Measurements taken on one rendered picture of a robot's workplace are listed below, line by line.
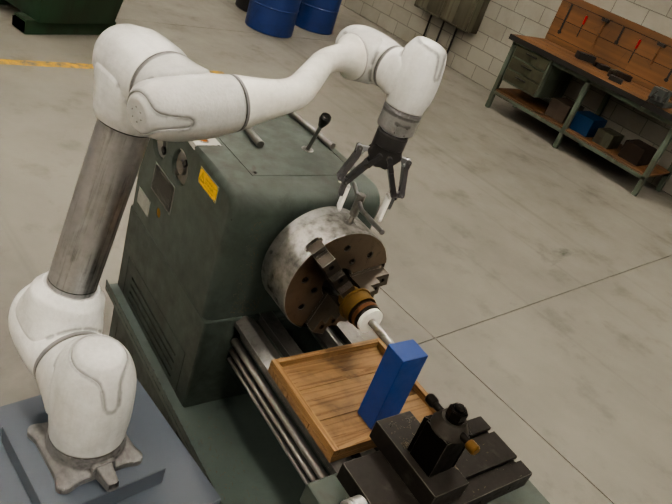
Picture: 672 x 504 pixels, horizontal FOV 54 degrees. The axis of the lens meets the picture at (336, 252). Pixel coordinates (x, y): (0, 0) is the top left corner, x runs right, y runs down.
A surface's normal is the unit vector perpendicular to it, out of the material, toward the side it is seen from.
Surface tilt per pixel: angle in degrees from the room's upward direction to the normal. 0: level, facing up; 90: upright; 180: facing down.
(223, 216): 90
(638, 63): 90
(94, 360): 6
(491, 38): 90
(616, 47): 90
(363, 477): 0
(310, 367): 0
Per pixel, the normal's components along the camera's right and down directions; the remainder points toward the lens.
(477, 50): -0.73, 0.14
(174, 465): 0.30, -0.81
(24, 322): -0.64, -0.05
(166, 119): 0.36, 0.47
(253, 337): -0.07, -0.70
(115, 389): 0.73, 0.25
